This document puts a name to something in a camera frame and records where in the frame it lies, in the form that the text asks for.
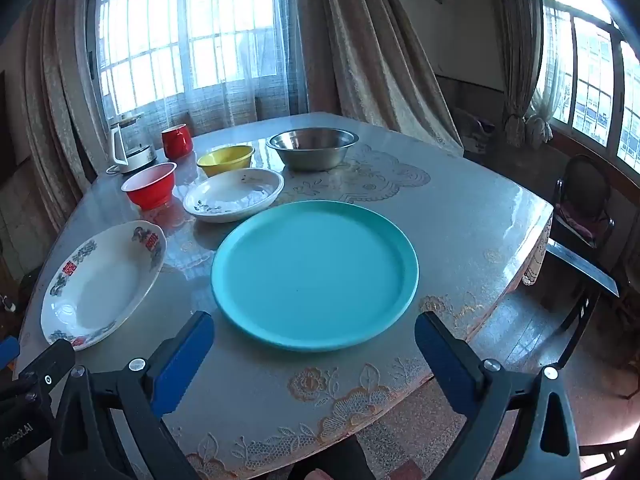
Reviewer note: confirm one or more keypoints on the person's leg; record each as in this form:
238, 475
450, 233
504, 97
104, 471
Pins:
330, 455

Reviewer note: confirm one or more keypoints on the beige patterned curtain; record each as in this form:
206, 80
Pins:
55, 85
370, 60

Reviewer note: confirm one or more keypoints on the side barred window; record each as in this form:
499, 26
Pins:
590, 70

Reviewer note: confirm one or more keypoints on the large barred window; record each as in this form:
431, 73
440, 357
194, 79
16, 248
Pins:
150, 35

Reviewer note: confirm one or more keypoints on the glass electric kettle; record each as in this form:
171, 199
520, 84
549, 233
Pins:
135, 145

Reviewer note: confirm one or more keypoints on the round white floral plate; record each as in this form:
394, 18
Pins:
235, 195

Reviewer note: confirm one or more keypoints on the red mug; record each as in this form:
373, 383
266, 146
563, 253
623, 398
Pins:
177, 142

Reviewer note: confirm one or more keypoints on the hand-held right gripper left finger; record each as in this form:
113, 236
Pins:
182, 365

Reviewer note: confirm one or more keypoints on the cardboard box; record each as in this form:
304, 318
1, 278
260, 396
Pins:
475, 130

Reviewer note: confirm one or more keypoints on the oval white floral plate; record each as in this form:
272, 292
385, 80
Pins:
95, 290

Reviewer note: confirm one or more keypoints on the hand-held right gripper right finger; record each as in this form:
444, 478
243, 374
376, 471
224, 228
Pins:
442, 360

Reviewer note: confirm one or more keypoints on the tied beige curtain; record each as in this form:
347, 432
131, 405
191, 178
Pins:
520, 60

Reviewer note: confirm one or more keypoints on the teal round plate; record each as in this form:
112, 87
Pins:
310, 275

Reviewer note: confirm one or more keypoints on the red bowl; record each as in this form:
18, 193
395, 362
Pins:
150, 192

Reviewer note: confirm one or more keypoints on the dark wooden chair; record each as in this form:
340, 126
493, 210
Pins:
610, 455
580, 265
585, 195

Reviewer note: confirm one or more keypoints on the stainless steel bowl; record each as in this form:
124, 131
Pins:
310, 155

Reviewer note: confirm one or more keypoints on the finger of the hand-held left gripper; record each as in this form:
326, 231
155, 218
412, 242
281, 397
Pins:
7, 352
50, 360

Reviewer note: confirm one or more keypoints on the sheer white curtain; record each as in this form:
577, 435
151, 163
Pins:
225, 105

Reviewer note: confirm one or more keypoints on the yellow bowl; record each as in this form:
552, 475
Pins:
225, 157

